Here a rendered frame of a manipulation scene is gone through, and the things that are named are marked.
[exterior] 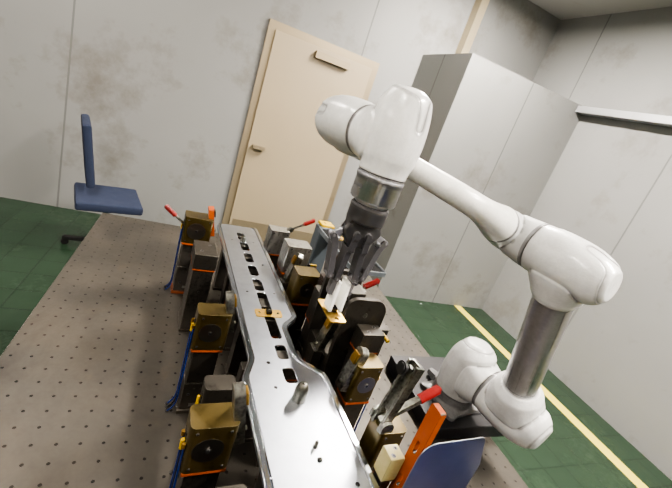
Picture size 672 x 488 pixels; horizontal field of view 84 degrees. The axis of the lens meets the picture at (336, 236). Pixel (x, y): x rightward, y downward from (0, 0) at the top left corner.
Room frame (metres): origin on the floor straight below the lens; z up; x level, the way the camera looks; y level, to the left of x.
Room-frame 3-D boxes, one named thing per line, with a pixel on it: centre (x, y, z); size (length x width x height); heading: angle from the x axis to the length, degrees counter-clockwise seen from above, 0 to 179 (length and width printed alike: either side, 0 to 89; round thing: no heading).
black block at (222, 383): (0.68, 0.15, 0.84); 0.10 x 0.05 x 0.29; 118
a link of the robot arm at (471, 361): (1.23, -0.63, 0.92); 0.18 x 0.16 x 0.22; 39
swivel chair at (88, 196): (2.64, 1.78, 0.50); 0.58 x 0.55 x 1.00; 110
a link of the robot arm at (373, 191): (0.70, -0.04, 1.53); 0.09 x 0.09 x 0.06
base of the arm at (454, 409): (1.26, -0.61, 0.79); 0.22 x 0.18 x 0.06; 36
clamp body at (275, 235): (1.61, 0.24, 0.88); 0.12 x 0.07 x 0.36; 118
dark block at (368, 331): (0.91, -0.18, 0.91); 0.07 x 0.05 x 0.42; 118
